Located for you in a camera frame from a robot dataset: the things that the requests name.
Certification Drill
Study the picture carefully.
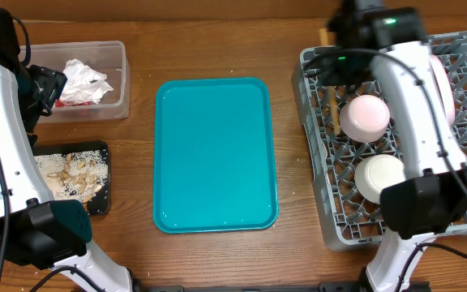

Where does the red ketchup packet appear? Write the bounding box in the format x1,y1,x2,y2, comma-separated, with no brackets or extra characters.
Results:
54,100,94,108

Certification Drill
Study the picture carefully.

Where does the wooden chopstick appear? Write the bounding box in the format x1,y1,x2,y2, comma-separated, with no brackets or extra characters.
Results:
319,28,341,135

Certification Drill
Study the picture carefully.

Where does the white napkin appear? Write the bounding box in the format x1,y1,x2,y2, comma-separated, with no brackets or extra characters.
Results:
59,59,114,104

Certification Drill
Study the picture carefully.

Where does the white bowl with peanuts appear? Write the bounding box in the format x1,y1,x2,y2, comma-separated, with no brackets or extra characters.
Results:
339,95,390,143

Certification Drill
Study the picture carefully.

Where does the white round plate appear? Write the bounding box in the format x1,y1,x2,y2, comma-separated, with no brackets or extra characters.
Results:
430,54,456,126

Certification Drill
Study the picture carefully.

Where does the pile of white rice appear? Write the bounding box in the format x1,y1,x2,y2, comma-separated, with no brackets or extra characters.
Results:
33,150,109,203

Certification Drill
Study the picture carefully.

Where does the pile of peanuts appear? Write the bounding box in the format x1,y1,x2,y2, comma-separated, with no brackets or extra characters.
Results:
46,152,104,204

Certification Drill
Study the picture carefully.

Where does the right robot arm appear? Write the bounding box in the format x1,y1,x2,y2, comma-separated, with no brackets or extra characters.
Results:
303,0,467,291

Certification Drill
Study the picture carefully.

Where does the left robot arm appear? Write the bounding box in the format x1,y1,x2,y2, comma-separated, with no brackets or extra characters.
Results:
0,7,142,291

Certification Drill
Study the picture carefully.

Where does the grey dishwasher rack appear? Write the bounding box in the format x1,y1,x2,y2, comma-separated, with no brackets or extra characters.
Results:
291,31,467,251

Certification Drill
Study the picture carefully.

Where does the clear plastic bin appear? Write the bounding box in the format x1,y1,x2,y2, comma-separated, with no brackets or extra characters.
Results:
31,41,131,123

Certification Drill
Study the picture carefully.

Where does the black plastic tray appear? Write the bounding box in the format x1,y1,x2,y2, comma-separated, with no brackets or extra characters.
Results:
32,140,111,216

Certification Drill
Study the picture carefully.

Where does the teal serving tray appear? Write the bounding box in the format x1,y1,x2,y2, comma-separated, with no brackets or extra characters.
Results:
152,77,279,234

